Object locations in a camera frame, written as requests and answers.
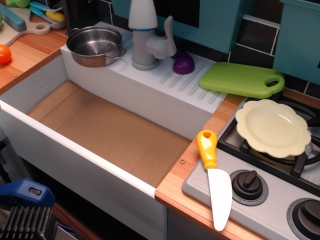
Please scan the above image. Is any white toy sink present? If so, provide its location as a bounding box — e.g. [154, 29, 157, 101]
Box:
[0, 29, 226, 240]

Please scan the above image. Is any yellow handled toy knife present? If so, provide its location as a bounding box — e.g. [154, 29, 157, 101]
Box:
[196, 130, 233, 232]

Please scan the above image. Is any green toy vegetable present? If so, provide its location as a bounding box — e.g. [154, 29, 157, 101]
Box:
[5, 0, 31, 8]

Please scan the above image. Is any left black stove knob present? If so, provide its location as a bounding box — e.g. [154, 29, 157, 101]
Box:
[230, 169, 269, 207]

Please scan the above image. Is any teal handled toy knife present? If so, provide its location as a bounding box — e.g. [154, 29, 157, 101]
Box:
[0, 3, 27, 32]

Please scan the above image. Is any blue clamp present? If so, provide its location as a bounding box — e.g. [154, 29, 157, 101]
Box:
[0, 178, 56, 208]

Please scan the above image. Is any grey toy stove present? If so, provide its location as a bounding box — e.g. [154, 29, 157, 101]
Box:
[181, 91, 320, 240]

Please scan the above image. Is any green plastic cutting board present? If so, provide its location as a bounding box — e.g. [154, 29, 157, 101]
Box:
[199, 62, 285, 99]

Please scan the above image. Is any right black stove knob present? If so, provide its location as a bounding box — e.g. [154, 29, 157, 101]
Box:
[286, 198, 320, 240]

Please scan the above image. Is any teal cabinet right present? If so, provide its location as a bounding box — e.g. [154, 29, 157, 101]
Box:
[273, 0, 320, 85]

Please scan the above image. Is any purple toy eggplant half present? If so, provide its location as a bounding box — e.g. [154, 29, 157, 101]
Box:
[173, 50, 195, 75]

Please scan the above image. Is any light blue toy utensil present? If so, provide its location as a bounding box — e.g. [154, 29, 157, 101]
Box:
[29, 1, 66, 30]

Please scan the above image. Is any black stove knob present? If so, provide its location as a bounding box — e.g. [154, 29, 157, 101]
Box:
[286, 198, 320, 240]
[230, 169, 269, 207]

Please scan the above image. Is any grey white toy faucet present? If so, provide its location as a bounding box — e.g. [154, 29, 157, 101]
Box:
[128, 0, 177, 71]

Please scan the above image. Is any black ribbed heat sink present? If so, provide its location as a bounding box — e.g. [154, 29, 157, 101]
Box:
[0, 206, 58, 240]

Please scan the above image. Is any stainless steel pot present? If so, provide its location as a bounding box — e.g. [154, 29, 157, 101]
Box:
[65, 26, 127, 68]

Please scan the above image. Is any cream scalloped plate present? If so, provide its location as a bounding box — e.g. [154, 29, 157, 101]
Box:
[235, 99, 312, 159]

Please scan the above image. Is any black stove grate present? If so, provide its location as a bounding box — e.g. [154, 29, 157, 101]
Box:
[217, 91, 320, 179]

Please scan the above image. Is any yellow toy corn piece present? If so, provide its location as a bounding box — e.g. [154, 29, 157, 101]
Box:
[45, 11, 65, 22]

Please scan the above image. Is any orange toy fruit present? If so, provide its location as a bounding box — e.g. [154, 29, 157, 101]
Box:
[0, 44, 12, 64]

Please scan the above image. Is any wooden cutting board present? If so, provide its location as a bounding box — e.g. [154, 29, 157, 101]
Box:
[0, 6, 52, 48]

